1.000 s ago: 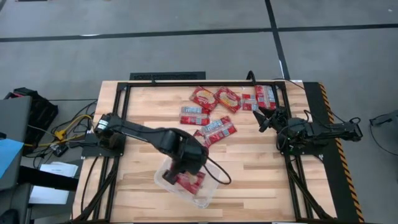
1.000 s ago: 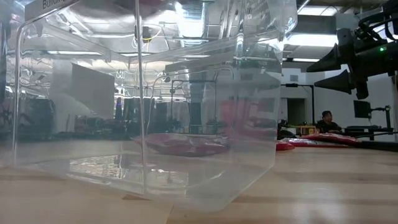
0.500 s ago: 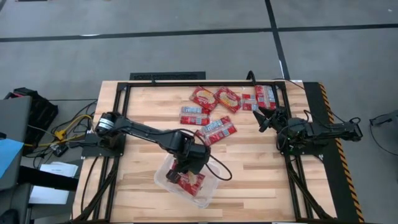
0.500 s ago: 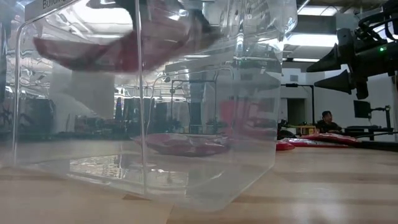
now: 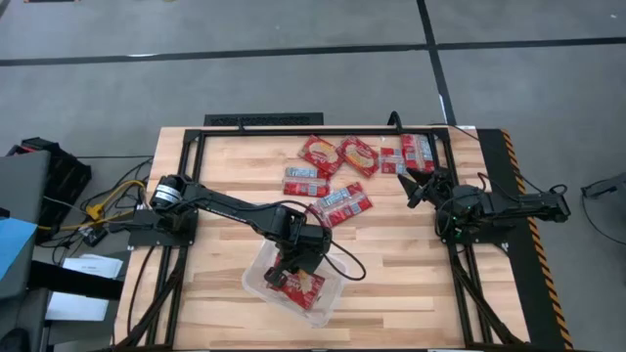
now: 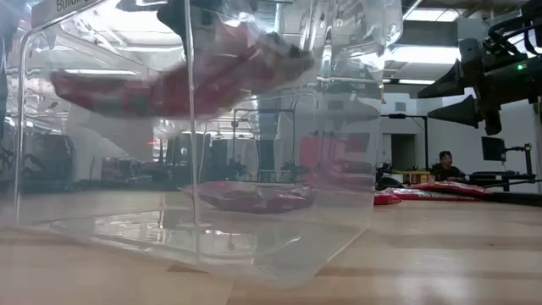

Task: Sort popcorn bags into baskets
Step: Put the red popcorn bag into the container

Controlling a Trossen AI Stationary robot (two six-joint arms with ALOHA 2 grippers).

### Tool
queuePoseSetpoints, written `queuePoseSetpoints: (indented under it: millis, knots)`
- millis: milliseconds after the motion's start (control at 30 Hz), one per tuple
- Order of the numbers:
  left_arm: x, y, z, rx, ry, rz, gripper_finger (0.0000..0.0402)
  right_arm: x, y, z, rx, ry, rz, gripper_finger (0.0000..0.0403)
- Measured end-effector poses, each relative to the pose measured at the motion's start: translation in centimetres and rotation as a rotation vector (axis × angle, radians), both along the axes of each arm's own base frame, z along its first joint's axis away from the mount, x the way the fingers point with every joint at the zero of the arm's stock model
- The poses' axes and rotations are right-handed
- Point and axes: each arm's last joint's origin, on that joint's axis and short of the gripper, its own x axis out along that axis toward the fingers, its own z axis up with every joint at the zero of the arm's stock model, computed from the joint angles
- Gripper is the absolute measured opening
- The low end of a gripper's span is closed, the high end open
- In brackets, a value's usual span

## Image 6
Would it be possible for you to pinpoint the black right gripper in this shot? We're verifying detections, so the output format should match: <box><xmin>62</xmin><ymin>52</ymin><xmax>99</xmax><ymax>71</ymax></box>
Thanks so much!
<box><xmin>417</xmin><ymin>38</ymin><xmax>542</xmax><ymax>136</ymax></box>

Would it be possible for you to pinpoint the red popcorn bag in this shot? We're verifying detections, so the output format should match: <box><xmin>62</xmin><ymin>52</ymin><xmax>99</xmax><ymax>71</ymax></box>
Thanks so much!
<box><xmin>373</xmin><ymin>191</ymin><xmax>402</xmax><ymax>207</ymax></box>
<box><xmin>48</xmin><ymin>20</ymin><xmax>317</xmax><ymax>122</ymax></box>
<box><xmin>184</xmin><ymin>180</ymin><xmax>317</xmax><ymax>214</ymax></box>
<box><xmin>412</xmin><ymin>180</ymin><xmax>495</xmax><ymax>199</ymax></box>
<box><xmin>391</xmin><ymin>187</ymin><xmax>488</xmax><ymax>202</ymax></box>

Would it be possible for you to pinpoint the clear plastic storage bin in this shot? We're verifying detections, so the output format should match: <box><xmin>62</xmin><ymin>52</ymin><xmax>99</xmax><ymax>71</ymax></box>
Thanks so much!
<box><xmin>12</xmin><ymin>0</ymin><xmax>403</xmax><ymax>289</ymax></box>

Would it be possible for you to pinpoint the wide ceiling light panel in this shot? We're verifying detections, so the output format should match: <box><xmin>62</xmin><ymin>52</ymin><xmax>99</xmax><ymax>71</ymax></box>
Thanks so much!
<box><xmin>384</xmin><ymin>44</ymin><xmax>462</xmax><ymax>64</ymax></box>

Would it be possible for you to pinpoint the black computer monitor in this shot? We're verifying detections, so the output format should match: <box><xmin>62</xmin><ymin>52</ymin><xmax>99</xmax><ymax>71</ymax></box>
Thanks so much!
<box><xmin>481</xmin><ymin>136</ymin><xmax>507</xmax><ymax>162</ymax></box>

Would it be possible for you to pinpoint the person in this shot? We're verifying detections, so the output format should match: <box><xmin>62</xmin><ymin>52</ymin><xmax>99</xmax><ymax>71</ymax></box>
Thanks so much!
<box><xmin>430</xmin><ymin>150</ymin><xmax>467</xmax><ymax>183</ymax></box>

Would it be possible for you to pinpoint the bright ceiling skylight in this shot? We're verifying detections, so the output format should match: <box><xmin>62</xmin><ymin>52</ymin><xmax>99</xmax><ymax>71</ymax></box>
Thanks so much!
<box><xmin>404</xmin><ymin>8</ymin><xmax>461</xmax><ymax>22</ymax></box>

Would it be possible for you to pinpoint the small wooden box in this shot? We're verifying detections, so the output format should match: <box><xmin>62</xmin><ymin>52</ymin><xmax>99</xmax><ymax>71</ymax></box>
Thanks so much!
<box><xmin>401</xmin><ymin>170</ymin><xmax>432</xmax><ymax>186</ymax></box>

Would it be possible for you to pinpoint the black desk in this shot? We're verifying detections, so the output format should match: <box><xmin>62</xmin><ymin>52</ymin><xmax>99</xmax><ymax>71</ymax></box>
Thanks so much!
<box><xmin>465</xmin><ymin>171</ymin><xmax>538</xmax><ymax>192</ymax></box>

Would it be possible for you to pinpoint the black metal gantry frame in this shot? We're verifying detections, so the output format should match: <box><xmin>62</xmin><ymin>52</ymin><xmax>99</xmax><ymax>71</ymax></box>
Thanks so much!
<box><xmin>379</xmin><ymin>113</ymin><xmax>429</xmax><ymax>170</ymax></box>

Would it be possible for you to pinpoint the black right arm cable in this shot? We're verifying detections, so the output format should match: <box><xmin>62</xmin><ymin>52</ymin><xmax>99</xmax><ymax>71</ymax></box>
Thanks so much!
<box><xmin>486</xmin><ymin>16</ymin><xmax>542</xmax><ymax>47</ymax></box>

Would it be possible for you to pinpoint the black aluminium table frame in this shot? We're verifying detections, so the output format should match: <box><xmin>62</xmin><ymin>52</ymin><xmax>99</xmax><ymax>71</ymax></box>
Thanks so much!
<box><xmin>482</xmin><ymin>190</ymin><xmax>542</xmax><ymax>208</ymax></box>

